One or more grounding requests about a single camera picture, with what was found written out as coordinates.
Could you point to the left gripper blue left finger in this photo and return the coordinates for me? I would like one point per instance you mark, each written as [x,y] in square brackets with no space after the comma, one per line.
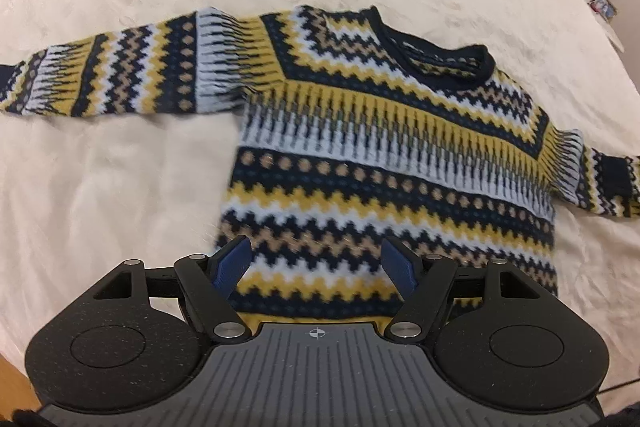
[206,282]

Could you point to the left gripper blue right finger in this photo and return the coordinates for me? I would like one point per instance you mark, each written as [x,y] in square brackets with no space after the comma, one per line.
[423,283]

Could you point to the navy yellow patterned knit sweater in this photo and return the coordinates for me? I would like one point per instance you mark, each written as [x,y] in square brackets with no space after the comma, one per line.
[350,166]

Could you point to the cream bedspread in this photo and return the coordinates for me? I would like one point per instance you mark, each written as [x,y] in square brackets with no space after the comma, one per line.
[320,56]

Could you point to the framed photo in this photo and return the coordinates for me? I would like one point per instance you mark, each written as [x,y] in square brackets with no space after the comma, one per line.
[605,8]

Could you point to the cream nightstand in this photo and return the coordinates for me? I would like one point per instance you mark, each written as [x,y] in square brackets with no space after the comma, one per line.
[613,38]

